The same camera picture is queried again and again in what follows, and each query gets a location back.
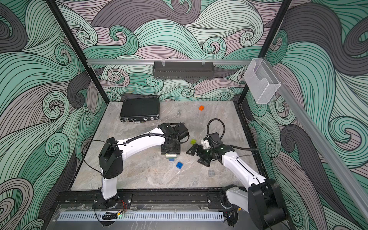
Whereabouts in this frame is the aluminium wall rail back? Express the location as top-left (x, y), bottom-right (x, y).
top-left (86, 58), bottom-right (251, 66)

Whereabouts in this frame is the aluminium wall rail right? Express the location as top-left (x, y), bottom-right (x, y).
top-left (266, 61), bottom-right (368, 220)

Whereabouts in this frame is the black wall tray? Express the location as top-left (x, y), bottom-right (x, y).
top-left (152, 62), bottom-right (215, 80)

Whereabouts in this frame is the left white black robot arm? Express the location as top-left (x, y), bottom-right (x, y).
top-left (99, 122), bottom-right (189, 200)

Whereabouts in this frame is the clear plastic wall bin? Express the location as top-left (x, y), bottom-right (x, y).
top-left (244, 58), bottom-right (281, 104)

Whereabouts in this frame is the white lego brick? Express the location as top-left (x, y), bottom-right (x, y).
top-left (165, 154), bottom-right (177, 159)

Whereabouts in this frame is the white slotted cable duct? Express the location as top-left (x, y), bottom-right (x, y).
top-left (56, 211), bottom-right (225, 222)

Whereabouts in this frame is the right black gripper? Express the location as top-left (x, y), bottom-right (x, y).
top-left (187, 143), bottom-right (215, 164)

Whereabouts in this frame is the aluminium wall rail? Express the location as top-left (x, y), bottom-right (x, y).
top-left (266, 61), bottom-right (368, 220)
top-left (86, 58), bottom-right (251, 66)

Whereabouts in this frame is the black hard case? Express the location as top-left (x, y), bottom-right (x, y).
top-left (119, 98), bottom-right (160, 122)

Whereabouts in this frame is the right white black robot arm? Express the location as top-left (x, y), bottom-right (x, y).
top-left (187, 133), bottom-right (288, 230)

